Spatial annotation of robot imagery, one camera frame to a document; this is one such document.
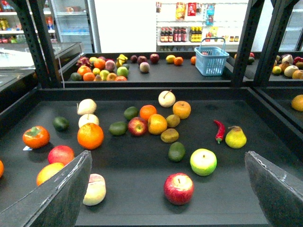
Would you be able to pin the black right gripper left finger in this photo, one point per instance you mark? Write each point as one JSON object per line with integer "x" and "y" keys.
{"x": 54, "y": 203}

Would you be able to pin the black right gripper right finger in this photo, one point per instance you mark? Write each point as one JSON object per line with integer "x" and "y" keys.
{"x": 280, "y": 194}

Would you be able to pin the orange yellow mango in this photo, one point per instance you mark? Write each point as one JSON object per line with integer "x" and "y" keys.
{"x": 47, "y": 172}

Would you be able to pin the pink peach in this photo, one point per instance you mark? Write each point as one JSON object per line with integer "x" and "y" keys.
{"x": 96, "y": 190}

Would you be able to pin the orange persimmon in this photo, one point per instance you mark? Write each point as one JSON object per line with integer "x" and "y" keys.
{"x": 36, "y": 137}

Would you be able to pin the large bumpy orange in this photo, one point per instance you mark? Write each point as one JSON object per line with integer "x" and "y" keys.
{"x": 90, "y": 136}

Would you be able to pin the red chili pepper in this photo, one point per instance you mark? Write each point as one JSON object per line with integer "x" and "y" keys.
{"x": 221, "y": 131}

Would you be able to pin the green apple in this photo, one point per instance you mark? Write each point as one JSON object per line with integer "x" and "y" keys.
{"x": 203, "y": 162}

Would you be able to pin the white oval pear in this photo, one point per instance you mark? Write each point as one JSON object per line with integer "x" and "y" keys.
{"x": 86, "y": 106}

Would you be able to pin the red yellow apple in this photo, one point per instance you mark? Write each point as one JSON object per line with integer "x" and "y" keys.
{"x": 137, "y": 126}

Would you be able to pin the dark green avocado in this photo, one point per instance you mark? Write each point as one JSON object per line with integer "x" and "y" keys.
{"x": 176, "y": 152}

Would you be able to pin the green lime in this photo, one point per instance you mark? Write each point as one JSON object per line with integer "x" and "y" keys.
{"x": 131, "y": 112}

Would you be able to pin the yellow orange fruit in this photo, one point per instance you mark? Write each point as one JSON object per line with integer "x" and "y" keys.
{"x": 157, "y": 124}

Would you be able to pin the orange tangerine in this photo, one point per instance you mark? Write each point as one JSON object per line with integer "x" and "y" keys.
{"x": 146, "y": 111}

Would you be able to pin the yellow round pear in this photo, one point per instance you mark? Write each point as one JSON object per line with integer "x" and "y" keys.
{"x": 182, "y": 109}

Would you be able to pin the white round pear with stem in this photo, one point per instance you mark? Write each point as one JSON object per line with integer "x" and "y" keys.
{"x": 166, "y": 98}

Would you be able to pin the far light blue basket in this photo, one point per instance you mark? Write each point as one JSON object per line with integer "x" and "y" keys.
{"x": 211, "y": 60}

